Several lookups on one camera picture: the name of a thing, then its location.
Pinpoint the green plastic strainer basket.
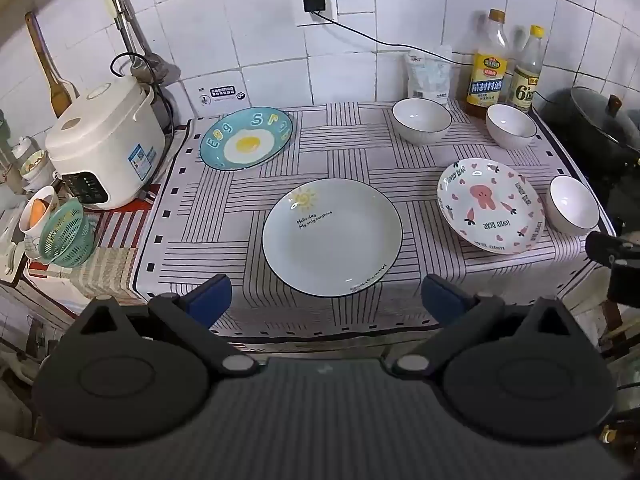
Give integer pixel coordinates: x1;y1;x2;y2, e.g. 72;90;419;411
39;197;98;268

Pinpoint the white sun print plate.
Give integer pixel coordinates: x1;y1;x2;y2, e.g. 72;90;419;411
262;178;403;297

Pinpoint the white rice cooker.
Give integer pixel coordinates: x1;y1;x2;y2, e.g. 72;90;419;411
45;75;168;211

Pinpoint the clear yellow cap bottle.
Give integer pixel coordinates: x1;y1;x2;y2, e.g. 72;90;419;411
510;25;545;113

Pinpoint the white wall sticker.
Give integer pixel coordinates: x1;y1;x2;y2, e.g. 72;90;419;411
197;85;247;107

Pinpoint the white wall socket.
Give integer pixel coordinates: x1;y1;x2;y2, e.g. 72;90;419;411
291;0;337;27

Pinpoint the red striped cloth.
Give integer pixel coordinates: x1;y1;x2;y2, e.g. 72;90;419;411
27;182;161;303

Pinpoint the yellow label oil bottle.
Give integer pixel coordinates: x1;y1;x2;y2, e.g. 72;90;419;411
466;8;510;120

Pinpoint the blue fried egg plate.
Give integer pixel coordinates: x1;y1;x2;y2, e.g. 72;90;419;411
200;106;294;171

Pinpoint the striped white tablecloth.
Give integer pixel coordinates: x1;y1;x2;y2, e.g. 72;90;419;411
132;100;608;346

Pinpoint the small white ribbed bowl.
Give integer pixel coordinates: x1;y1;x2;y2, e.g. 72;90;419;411
545;176;601;238

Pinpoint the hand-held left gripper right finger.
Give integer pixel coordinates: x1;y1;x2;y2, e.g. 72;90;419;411
387;274;583;378

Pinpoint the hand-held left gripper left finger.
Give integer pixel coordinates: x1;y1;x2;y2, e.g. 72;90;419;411
62;274;258;378

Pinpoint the white plastic seasoning bag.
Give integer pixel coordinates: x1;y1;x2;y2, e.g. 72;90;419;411
404;46;453;106

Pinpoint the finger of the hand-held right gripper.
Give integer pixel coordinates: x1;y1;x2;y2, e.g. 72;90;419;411
585;230;640;309

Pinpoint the wooden spatula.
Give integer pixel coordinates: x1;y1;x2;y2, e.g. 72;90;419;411
25;11;74;118

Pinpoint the black power cable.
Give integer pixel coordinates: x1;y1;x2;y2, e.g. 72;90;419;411
312;0;476;67

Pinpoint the black gas stove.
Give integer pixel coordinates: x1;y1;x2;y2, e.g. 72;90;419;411
575;150;640;236

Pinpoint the glass wok lid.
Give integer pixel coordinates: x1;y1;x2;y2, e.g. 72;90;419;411
570;86;640;153

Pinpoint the pink rabbit print plate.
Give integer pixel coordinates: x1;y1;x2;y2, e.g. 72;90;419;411
437;158;546;255

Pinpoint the white cup with egg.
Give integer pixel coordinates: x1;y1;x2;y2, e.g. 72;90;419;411
19;186;62;249

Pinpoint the metal ladle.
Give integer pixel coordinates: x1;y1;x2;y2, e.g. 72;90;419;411
97;0;168;83

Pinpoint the black rice cooker cable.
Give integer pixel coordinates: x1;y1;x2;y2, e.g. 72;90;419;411
110;52;177;133

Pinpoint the black wok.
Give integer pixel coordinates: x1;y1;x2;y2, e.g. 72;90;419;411
542;87;640;221

